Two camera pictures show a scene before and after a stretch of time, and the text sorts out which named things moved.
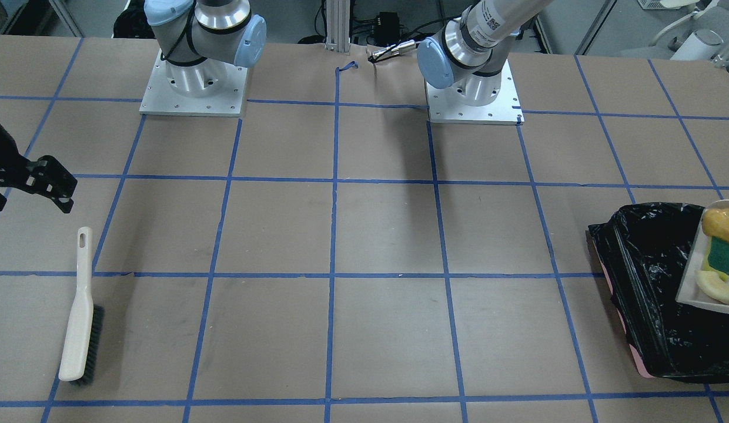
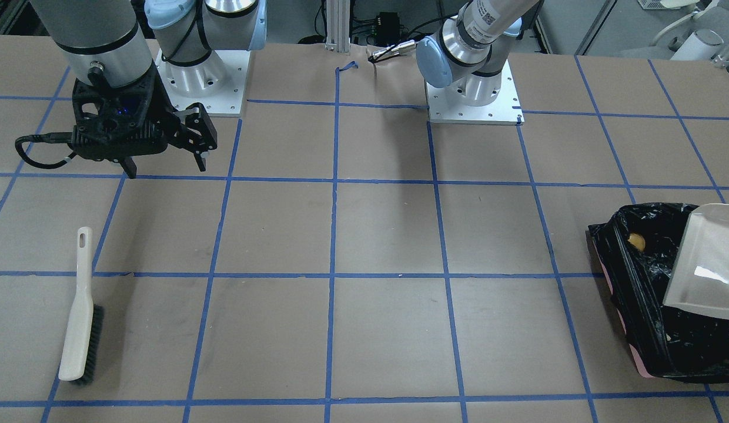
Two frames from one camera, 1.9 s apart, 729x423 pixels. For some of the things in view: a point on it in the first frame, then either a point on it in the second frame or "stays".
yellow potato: (722, 223) to (637, 240)
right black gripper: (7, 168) to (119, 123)
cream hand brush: (80, 357) stays
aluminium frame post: (338, 25) stays
